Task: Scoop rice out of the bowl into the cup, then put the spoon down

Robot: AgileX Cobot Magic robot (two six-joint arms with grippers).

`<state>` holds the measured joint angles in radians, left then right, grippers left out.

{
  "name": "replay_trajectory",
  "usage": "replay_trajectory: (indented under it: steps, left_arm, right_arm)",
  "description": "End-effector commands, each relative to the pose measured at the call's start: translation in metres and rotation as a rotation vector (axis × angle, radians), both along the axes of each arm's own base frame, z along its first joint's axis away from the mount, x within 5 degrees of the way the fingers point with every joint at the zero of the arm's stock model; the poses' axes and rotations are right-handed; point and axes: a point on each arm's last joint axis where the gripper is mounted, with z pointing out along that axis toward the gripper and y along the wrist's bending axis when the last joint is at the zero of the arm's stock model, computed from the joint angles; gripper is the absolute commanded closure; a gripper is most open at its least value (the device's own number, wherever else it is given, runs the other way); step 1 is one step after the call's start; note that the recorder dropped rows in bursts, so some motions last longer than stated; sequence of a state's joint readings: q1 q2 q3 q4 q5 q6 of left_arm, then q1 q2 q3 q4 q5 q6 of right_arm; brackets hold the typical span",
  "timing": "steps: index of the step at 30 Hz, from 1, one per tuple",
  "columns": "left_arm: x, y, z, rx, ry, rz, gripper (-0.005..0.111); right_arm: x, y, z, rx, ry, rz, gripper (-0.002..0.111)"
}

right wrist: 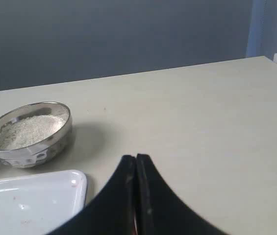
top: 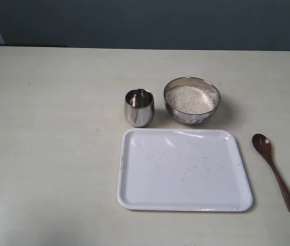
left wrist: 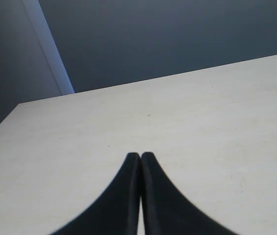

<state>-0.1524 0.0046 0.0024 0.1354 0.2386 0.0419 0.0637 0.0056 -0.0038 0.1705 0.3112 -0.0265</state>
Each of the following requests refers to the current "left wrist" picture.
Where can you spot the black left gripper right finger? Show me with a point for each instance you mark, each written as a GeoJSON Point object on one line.
{"type": "Point", "coordinates": [166, 210]}

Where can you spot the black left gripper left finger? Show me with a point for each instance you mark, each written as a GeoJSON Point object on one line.
{"type": "Point", "coordinates": [116, 210]}

